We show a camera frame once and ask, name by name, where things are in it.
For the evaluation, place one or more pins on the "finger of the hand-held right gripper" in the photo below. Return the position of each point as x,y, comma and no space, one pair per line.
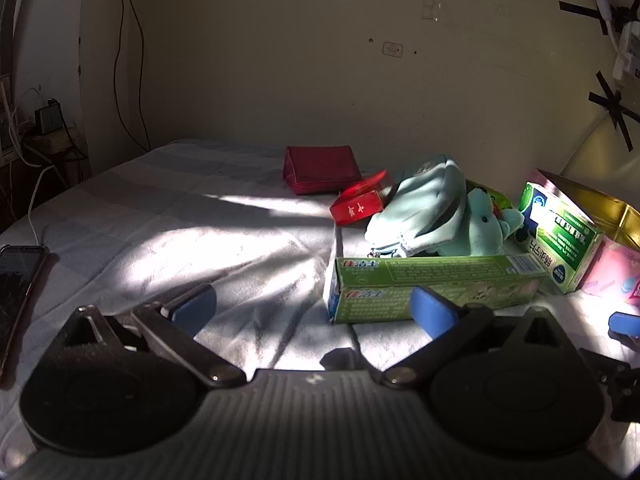
625,324

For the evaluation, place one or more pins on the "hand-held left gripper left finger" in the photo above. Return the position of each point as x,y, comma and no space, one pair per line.
192,306

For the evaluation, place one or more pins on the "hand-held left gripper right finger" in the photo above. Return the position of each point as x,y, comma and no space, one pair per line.
432,311

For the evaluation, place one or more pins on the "long green toothpaste box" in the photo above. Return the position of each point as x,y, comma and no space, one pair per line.
395,285

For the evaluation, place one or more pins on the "teal knitted cloth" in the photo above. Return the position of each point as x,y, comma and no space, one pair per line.
425,210

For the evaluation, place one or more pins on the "green and white carton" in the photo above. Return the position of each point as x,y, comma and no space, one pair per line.
562,235

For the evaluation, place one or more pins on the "pink biscuit tin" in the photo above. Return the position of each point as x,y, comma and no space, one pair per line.
612,210

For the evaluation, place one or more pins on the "red cardboard box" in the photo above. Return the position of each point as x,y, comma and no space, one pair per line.
356,207

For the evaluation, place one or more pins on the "red zip pouch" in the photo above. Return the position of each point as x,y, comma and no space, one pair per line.
320,172

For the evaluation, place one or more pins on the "striped bed sheet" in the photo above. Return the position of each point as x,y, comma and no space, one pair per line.
200,220

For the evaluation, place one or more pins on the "black smartphone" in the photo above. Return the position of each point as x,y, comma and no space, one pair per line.
15,295

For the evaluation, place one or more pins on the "black tape cross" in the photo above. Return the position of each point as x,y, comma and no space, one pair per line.
612,102

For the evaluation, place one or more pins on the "dark power adapter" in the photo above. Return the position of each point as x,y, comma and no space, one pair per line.
47,117

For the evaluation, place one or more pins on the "black tape strips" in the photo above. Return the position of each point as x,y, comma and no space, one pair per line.
580,9

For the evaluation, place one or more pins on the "small white wall sticker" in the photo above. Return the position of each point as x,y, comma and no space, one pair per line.
392,49

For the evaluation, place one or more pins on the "clear wall hook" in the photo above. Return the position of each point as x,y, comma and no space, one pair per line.
431,7

